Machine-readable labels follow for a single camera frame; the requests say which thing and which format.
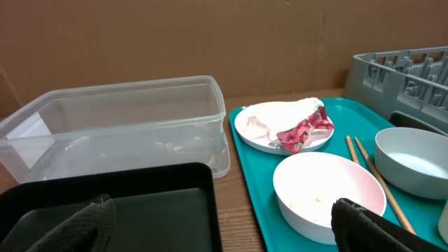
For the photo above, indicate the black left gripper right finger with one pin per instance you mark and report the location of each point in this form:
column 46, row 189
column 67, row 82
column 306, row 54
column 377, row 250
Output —
column 357, row 229

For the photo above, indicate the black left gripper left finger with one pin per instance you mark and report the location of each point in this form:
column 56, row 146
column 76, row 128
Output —
column 80, row 227

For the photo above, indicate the pink bowl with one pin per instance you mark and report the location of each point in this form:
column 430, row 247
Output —
column 308, row 184

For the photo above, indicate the white cup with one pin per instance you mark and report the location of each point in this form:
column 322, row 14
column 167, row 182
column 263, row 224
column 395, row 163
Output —
column 443, row 224

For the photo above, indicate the grey bowl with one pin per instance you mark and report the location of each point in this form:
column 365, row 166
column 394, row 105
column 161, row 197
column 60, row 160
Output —
column 413, row 160

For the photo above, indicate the red strawberry wrapper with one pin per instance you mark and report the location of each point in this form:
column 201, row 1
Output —
column 294, row 139

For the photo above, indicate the white napkin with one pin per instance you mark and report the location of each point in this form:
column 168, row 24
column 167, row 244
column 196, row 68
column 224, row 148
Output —
column 267, row 119

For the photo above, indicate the wooden chopstick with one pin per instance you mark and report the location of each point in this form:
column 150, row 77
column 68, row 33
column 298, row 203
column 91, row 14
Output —
column 391, row 199
column 352, row 151

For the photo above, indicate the black tray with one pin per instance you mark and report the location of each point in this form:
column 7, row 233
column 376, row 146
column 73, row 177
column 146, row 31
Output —
column 170, row 208

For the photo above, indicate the teal serving tray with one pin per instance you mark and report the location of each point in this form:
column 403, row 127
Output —
column 351, row 119

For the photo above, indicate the clear plastic bin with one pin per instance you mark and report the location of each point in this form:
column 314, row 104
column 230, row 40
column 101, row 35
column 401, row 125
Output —
column 109, row 128

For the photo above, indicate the pink plate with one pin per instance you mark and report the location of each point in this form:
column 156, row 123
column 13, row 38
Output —
column 259, row 144

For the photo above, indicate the grey dish rack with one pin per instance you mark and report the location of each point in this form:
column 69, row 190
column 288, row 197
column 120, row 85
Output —
column 413, row 82

